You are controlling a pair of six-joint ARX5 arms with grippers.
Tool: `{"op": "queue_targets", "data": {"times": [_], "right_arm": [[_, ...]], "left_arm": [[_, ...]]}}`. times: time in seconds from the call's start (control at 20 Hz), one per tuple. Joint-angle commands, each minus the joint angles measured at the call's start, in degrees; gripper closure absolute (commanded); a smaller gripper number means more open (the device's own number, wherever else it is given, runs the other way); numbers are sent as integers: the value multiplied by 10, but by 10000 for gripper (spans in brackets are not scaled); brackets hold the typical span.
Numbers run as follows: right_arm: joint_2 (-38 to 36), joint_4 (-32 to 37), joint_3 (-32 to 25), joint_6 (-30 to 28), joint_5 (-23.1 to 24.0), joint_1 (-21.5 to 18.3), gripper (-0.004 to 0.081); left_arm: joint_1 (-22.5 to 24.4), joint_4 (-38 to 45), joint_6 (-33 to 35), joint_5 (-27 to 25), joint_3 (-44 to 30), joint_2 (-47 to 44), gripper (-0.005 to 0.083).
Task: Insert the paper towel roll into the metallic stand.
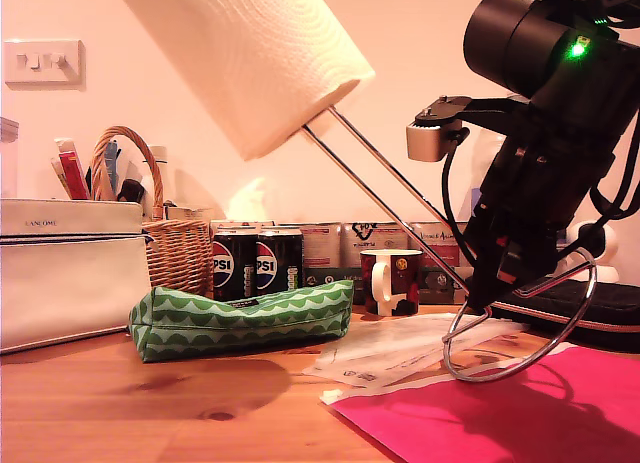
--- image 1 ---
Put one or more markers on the shrink-wrapped silver food tin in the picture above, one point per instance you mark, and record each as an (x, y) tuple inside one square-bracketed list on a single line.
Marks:
[(435, 240), (320, 243), (375, 243)]

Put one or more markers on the dark green flat box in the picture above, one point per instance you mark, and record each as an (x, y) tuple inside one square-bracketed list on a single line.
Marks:
[(330, 278)]

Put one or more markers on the small white round camera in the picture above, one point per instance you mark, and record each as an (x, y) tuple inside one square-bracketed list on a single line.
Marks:
[(610, 253)]

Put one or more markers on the white Lancome bag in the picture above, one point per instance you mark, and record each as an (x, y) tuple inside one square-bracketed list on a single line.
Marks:
[(70, 283)]

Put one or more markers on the large clear water bottle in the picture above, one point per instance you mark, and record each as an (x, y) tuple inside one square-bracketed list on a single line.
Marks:
[(482, 173)]

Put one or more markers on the blue tube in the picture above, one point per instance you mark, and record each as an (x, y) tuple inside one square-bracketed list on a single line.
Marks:
[(111, 168)]

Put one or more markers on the pink paper sheet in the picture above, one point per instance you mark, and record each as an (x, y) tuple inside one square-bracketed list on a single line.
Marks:
[(500, 423)]

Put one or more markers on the white paper sheet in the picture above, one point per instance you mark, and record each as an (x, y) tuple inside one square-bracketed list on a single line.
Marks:
[(335, 397)]

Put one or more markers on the green patterned pouch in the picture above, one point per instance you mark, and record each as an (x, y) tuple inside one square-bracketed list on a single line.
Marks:
[(240, 323)]

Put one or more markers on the clear plastic bag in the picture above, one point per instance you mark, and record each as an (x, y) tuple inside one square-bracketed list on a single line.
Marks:
[(360, 353)]

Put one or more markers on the cream tube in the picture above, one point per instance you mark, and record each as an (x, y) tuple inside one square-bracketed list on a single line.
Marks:
[(59, 180)]

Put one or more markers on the wicker basket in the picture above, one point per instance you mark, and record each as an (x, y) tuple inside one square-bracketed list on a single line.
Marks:
[(175, 253)]

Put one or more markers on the black zip case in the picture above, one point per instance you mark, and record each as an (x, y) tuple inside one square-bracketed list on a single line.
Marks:
[(610, 308)]

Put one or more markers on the white light switch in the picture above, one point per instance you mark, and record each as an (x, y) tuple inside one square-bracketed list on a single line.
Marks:
[(42, 65)]

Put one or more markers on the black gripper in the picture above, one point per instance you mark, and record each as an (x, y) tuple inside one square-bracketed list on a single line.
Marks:
[(545, 188)]

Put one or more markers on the dark red mug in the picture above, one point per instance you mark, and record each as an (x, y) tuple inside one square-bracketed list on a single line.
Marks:
[(400, 278)]

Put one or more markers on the clear storage jar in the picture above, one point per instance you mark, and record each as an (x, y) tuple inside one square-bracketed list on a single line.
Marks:
[(7, 158)]

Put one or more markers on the white paper towel roll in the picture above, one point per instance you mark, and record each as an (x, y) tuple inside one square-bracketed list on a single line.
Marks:
[(250, 58)]

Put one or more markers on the small white carton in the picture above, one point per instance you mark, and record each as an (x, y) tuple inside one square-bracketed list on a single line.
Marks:
[(187, 213)]

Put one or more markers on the black Pepsi can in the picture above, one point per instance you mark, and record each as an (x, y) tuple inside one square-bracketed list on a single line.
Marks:
[(280, 263), (235, 268)]

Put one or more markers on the red and white tube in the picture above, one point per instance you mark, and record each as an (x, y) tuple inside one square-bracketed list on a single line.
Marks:
[(75, 178)]

